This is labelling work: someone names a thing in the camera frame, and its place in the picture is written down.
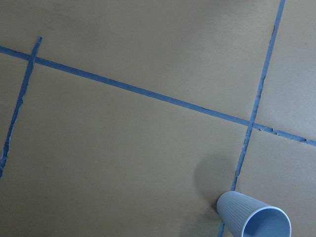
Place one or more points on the blue ribbed plastic cup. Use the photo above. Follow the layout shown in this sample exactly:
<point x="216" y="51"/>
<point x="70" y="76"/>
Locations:
<point x="245" y="216"/>

